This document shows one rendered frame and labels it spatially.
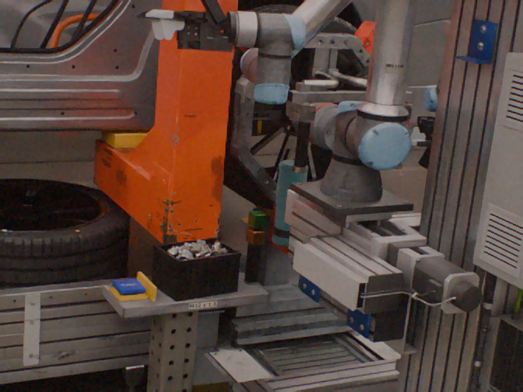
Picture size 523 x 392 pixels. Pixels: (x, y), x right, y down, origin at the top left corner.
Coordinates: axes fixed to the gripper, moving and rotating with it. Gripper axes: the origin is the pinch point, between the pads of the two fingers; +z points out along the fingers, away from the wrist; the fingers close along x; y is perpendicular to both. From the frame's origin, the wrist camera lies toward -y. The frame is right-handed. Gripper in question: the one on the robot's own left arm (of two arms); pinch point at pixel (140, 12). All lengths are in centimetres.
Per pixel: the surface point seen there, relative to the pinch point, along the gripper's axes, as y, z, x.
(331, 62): 9, -70, 85
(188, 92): 19, -21, 58
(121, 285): 70, -4, 46
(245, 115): 26, -43, 81
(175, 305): 74, -17, 41
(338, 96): 18, -67, 66
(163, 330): 83, -15, 46
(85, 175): 80, -13, 331
